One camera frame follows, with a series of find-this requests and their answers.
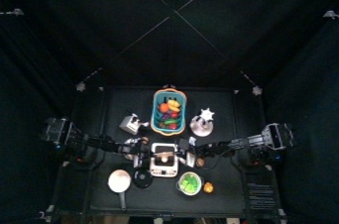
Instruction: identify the white pot lid grey knob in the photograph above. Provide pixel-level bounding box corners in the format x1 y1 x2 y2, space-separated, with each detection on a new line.
186 151 197 168

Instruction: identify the white toy induction cooker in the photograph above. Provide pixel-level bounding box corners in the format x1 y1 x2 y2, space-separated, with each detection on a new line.
148 142 180 178

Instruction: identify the white grey toy appliance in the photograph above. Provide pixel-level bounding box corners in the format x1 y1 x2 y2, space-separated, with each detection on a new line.
117 113 150 136

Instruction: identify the black round toy pan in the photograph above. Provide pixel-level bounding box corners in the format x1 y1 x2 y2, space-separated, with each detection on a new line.
132 168 154 189

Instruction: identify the green toy vegetable piece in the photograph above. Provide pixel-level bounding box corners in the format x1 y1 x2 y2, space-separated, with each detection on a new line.
180 173 196 186
184 181 201 193

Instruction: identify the white toy frying pan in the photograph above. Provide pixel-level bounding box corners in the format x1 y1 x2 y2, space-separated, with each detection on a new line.
106 168 132 211

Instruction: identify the teal basket orange rim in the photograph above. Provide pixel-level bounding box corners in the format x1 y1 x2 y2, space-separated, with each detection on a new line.
149 87 188 137

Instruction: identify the yellow orange toy fruit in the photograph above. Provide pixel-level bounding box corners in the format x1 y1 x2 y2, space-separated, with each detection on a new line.
202 181 216 194

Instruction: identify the yellow toy vegetable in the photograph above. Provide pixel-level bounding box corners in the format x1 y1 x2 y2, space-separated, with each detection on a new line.
166 99 181 113

